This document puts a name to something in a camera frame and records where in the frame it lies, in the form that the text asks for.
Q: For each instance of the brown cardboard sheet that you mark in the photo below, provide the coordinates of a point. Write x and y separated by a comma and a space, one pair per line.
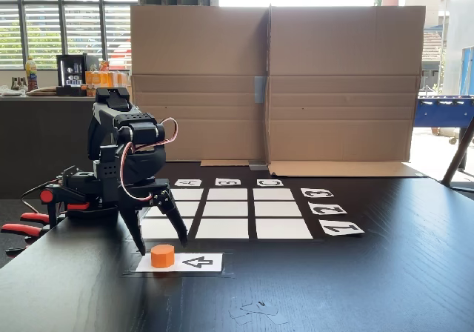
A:
344, 87
200, 87

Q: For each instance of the white arrow paper sheet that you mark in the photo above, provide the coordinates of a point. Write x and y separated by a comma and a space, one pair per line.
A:
198, 262

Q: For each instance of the paper sheet number 1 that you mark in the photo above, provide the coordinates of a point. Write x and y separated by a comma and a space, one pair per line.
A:
340, 228

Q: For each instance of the window with blinds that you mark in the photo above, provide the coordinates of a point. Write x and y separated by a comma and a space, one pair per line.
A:
44, 24

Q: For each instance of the white nine-square grid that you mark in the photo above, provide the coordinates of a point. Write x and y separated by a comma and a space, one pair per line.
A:
226, 213

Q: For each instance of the paper sheet letter B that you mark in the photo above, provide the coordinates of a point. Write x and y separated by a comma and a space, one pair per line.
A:
228, 182

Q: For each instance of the grey tape strip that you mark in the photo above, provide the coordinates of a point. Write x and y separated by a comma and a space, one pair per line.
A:
260, 89
258, 166

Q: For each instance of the round orange token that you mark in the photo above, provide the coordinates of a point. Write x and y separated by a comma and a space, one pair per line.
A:
162, 256

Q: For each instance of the slanted metal table leg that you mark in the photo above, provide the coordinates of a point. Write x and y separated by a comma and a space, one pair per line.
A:
457, 154

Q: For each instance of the dark grey counter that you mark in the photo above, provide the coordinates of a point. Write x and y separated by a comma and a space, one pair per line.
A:
37, 143

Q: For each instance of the paper sheet letter A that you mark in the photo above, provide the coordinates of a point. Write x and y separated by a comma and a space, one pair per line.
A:
188, 182

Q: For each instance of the paper sheet number 3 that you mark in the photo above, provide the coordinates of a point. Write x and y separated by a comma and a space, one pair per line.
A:
317, 193

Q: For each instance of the paper sheet letter C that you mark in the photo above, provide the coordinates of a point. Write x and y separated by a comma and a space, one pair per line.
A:
270, 182

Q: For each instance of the clear tape residue patch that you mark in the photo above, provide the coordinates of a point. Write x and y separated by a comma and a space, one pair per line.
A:
259, 311

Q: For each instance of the blue foosball table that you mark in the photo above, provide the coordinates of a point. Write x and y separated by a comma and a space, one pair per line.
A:
442, 111

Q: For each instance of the yellow drink bottle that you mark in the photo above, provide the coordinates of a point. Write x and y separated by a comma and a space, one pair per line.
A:
31, 74

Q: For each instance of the paper sheet number 2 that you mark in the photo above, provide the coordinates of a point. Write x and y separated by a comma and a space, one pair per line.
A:
327, 209

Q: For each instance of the orange juice carton pack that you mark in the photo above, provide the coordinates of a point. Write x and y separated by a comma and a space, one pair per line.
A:
107, 78

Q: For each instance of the black mini fridge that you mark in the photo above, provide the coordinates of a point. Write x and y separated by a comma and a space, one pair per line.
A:
72, 74

